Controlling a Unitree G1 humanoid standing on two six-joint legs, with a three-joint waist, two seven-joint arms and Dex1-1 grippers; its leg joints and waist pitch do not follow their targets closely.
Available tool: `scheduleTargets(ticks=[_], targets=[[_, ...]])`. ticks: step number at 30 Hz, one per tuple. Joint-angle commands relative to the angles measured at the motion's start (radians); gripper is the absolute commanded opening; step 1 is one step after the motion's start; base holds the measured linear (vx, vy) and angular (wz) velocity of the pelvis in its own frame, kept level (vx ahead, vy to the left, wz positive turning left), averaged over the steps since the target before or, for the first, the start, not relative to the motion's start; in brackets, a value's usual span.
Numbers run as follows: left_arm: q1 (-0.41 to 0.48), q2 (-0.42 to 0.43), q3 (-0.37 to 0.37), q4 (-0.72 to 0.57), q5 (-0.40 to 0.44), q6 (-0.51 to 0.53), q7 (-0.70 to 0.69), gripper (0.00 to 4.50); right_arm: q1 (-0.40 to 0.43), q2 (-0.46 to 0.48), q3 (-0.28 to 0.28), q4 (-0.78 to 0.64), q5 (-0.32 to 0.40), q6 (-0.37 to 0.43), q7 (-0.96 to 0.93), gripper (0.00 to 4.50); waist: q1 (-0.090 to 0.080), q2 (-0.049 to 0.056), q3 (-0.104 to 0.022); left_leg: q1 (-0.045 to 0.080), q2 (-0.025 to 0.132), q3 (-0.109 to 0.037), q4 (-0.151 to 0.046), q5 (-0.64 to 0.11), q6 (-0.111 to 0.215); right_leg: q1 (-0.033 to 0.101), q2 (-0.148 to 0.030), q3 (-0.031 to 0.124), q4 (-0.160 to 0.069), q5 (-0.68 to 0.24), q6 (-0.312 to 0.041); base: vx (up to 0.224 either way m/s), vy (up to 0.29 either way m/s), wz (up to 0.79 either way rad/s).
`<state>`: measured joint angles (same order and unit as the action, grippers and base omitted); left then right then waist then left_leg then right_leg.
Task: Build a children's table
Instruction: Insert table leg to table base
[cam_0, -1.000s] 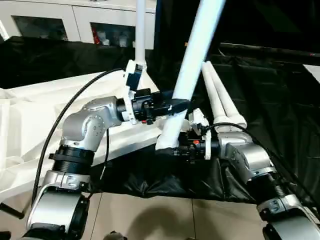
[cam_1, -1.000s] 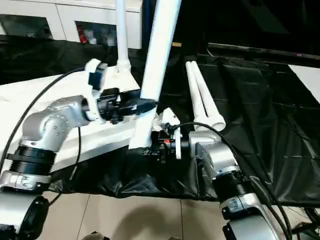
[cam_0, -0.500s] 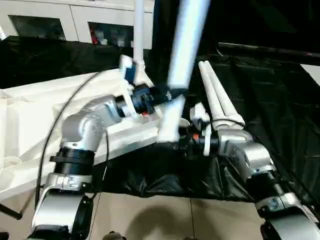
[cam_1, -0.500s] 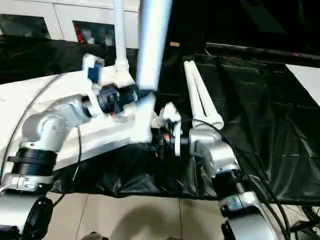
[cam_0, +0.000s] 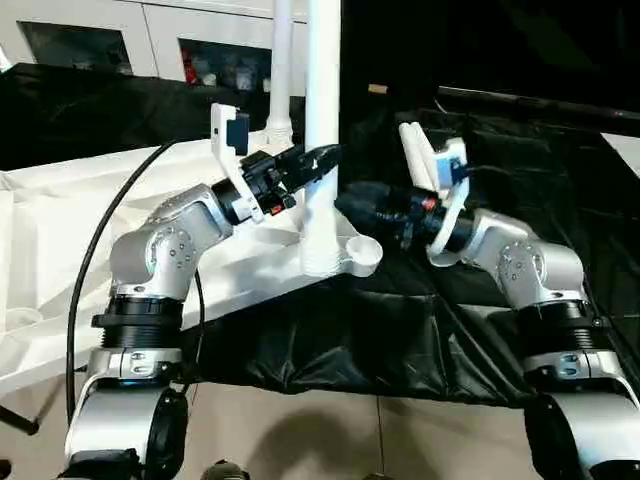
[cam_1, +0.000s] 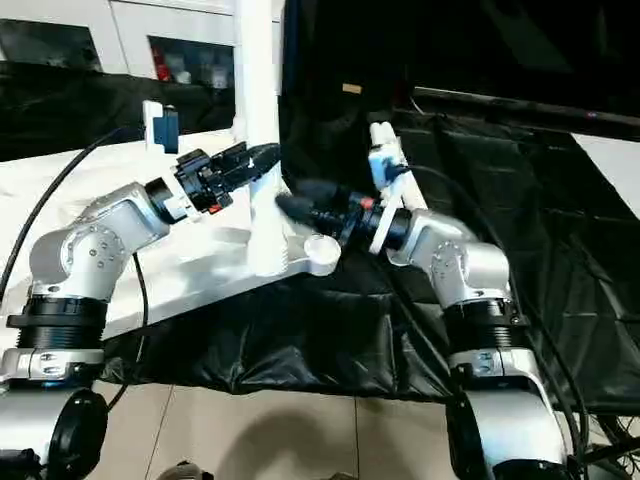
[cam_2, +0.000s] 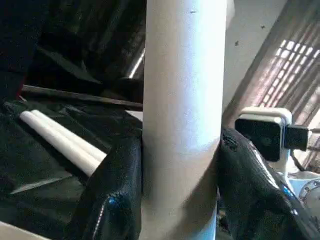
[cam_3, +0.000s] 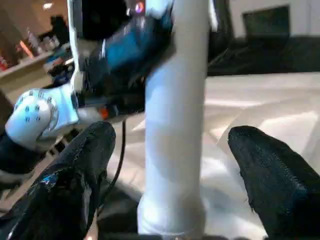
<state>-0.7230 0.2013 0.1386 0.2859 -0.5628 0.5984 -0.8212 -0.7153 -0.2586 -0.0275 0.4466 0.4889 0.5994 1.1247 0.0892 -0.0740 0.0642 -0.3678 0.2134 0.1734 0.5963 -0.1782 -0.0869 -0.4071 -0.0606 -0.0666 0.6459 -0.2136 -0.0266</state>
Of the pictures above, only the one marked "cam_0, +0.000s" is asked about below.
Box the white plastic table top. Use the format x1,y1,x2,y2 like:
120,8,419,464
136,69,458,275
0,135,384,393

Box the black plastic mat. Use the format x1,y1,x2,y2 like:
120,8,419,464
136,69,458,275
0,62,640,409

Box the small bottles behind glass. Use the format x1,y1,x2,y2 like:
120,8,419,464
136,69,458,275
180,42,274,91

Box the white cabinet with glass doors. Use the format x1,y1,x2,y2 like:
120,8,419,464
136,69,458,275
0,0,311,96

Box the dark left robot foot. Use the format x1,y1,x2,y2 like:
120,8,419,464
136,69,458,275
200,462,249,480

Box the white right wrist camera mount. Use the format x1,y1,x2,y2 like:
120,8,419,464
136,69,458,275
424,139,473,268

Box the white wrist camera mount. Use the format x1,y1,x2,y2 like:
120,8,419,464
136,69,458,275
424,139,473,268
209,102,271,225

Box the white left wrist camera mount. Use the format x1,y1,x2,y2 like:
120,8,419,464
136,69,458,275
209,102,271,225

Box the dark metal rail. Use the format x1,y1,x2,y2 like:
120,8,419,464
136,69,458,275
436,87,640,127

